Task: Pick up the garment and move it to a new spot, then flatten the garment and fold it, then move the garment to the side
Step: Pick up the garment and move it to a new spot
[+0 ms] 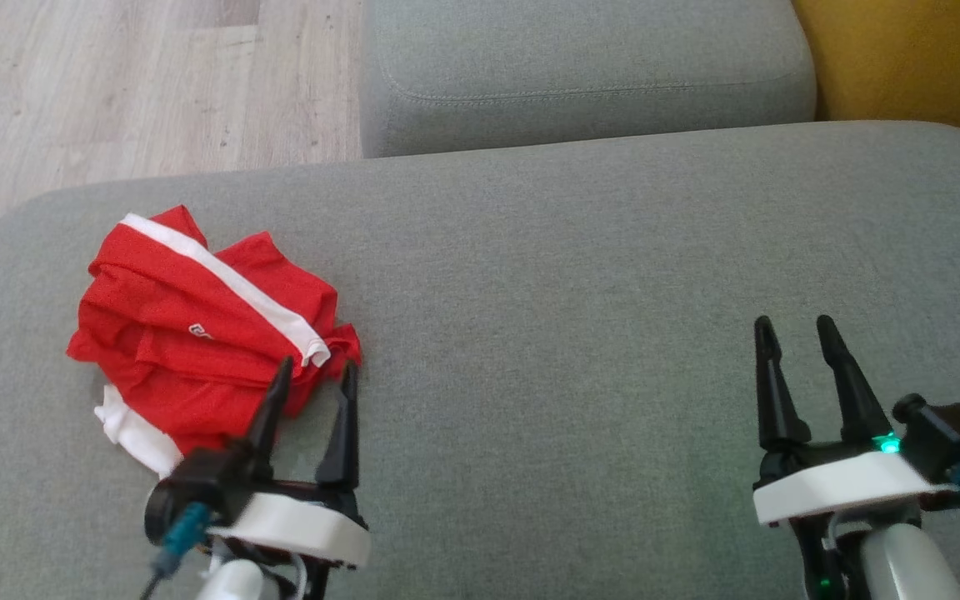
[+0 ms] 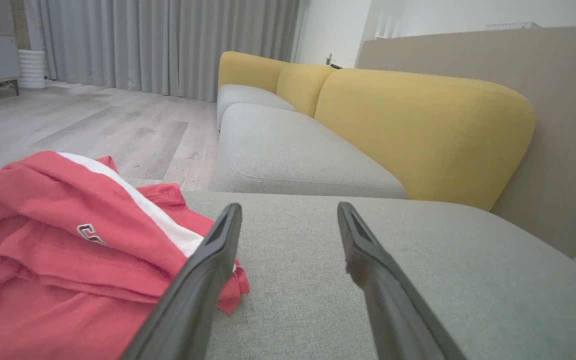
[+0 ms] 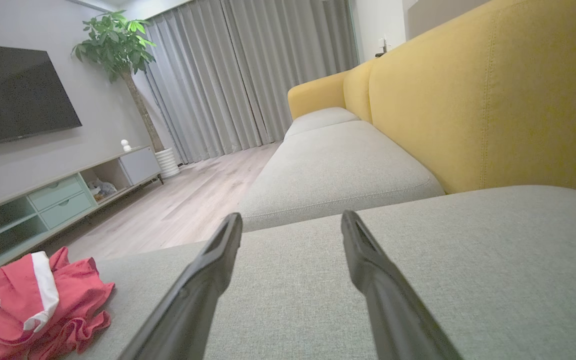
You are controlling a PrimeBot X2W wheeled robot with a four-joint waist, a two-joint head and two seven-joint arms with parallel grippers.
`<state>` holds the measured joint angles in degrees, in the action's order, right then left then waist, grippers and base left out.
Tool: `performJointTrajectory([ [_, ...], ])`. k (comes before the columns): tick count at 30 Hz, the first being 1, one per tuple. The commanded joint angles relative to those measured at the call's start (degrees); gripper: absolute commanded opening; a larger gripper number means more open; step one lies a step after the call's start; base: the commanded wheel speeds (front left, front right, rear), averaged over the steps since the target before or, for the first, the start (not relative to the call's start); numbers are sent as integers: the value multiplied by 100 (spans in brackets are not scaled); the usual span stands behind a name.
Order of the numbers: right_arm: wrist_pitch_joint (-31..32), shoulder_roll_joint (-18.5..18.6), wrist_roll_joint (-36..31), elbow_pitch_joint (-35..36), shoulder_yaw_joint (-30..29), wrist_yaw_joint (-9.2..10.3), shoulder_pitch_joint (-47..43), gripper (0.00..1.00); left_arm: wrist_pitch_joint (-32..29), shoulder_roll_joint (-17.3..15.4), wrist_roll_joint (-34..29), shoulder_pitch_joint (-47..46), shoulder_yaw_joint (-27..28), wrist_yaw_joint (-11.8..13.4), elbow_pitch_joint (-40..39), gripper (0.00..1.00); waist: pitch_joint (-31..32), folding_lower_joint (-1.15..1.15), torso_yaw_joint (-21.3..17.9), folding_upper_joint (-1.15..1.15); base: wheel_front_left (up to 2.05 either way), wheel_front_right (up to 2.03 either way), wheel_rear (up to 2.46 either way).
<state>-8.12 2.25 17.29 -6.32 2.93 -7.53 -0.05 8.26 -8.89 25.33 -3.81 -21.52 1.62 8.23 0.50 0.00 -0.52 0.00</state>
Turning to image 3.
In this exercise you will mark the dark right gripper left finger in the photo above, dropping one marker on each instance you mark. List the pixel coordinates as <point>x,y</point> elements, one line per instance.
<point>193,295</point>

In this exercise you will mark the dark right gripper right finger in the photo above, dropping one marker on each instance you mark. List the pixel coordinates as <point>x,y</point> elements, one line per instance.
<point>393,310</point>

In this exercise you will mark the red white jersey shirt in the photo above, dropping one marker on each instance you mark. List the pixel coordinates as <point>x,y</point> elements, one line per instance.
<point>80,295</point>

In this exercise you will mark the red white basketball shorts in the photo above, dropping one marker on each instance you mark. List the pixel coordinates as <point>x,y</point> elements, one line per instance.
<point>3,295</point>

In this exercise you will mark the white ribbed plant pot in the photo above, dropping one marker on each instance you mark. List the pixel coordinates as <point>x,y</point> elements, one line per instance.
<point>169,162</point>

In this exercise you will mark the grey plush toy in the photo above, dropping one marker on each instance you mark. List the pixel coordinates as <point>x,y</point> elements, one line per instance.
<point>102,189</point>

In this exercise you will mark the medium grey sofa seat cushion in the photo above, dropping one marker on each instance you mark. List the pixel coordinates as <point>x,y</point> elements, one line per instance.
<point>338,170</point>

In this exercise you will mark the mint and grey TV cabinet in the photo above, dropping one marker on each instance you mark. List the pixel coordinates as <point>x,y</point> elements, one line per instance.
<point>63,197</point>

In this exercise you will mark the small white figurine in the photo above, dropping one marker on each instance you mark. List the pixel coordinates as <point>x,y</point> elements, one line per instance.
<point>126,145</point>

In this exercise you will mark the small grey sofa seat cushion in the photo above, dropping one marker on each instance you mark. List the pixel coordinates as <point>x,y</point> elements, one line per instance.
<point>320,119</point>

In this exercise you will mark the grey pleated curtain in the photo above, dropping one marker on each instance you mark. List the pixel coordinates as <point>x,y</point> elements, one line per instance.
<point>248,75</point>

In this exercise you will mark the yellow and grey sofa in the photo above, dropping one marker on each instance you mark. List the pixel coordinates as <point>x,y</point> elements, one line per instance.
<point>493,100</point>

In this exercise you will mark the green leafy potted tree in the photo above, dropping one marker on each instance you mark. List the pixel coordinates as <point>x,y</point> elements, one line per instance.
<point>115,47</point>

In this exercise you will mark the black flat television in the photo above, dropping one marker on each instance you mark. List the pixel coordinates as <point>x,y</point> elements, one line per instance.
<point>13,95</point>

